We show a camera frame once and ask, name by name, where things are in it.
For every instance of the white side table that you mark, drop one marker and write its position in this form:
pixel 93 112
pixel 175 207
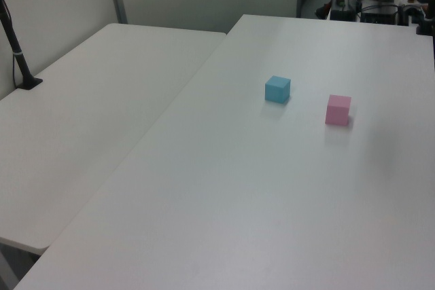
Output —
pixel 85 117

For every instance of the black clamp camera stand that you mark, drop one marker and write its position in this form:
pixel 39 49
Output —
pixel 423 28

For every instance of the small black device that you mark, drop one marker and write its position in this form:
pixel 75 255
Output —
pixel 341 15

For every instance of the black equipment box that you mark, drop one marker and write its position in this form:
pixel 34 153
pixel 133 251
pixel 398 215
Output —
pixel 379 16

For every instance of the blue cube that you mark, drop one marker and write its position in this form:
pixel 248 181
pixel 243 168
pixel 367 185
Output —
pixel 276 91

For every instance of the pink cube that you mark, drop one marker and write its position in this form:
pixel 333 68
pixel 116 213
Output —
pixel 335 113

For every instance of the black pole with base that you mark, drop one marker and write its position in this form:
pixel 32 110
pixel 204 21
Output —
pixel 20 66

